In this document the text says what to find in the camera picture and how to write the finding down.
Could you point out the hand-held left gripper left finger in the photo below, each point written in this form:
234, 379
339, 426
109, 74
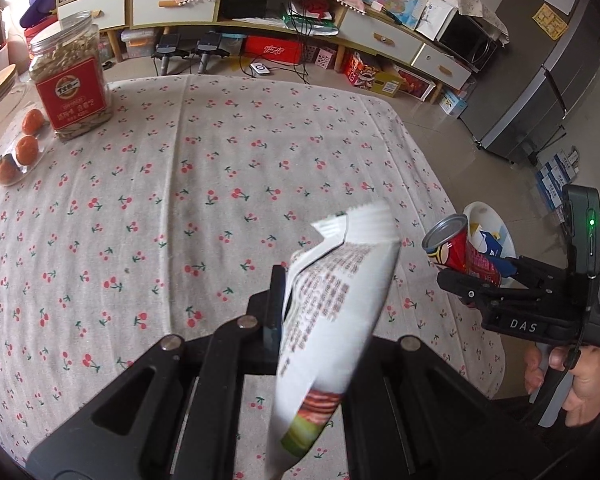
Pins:
267, 335

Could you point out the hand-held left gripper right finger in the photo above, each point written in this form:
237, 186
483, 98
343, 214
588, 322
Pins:
380, 360

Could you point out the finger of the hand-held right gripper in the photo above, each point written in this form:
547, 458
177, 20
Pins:
465, 292
502, 264

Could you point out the blue white milk carton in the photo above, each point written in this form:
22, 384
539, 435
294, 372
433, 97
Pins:
490, 245

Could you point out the red can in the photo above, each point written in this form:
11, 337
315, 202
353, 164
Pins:
462, 255

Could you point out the white bin with colour patches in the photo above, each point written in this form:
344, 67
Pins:
480, 208

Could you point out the white printed snack wrapper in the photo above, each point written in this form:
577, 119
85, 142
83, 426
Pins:
330, 310

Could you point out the person's right hand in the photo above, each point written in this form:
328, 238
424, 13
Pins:
587, 385

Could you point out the cherry print tablecloth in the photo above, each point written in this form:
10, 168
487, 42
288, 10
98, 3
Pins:
205, 185

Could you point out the small blue white box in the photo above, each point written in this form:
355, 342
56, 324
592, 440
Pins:
452, 102

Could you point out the grey fridge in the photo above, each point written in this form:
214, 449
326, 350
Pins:
525, 90

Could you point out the red picture gift box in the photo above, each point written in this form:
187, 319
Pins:
417, 85

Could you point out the black microwave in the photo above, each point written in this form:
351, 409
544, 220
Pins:
467, 40

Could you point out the yellow lion print box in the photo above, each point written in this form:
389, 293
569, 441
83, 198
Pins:
367, 75

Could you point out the yellow paper note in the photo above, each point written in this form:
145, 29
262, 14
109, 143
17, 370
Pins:
550, 21

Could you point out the wooden white drawer cabinet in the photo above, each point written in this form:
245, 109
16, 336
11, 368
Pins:
390, 35

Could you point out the white paper bag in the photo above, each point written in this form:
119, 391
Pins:
432, 17

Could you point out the patterned beige cloth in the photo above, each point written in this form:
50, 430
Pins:
467, 0

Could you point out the pink perforated box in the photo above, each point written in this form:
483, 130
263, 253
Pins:
309, 53
326, 58

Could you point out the red flat box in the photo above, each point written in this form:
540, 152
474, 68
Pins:
275, 50

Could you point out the black floor device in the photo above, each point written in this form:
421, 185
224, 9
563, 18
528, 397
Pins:
167, 45
210, 42

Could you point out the orange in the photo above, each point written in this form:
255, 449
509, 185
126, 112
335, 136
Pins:
6, 171
26, 150
32, 121

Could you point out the green white bag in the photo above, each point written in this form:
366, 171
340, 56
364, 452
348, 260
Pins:
310, 23

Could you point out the clear jar with red label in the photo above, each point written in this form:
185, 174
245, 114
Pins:
70, 90

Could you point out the red cloth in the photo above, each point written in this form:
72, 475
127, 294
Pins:
317, 6

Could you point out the clear storage box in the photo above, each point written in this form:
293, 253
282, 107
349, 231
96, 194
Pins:
137, 42

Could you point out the black bag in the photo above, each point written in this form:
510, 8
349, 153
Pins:
242, 4

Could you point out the purple plastic tub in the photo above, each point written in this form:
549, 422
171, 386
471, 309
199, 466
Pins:
37, 2

